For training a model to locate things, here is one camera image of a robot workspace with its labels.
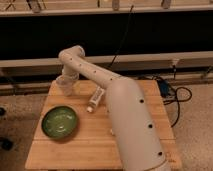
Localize pale ceramic cup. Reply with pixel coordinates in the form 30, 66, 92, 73
56, 75, 73, 96

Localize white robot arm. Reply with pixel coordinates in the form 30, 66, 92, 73
58, 46, 171, 171

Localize green ceramic bowl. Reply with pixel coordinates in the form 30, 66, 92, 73
41, 106, 78, 140

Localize white bottle lying down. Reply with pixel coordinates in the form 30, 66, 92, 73
87, 87, 105, 113

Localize wooden table top board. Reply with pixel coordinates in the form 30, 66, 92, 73
25, 80, 182, 171

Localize black floor cables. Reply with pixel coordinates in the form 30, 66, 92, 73
156, 64, 193, 128

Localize black hanging cable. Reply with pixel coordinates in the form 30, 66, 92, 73
102, 3, 135, 71

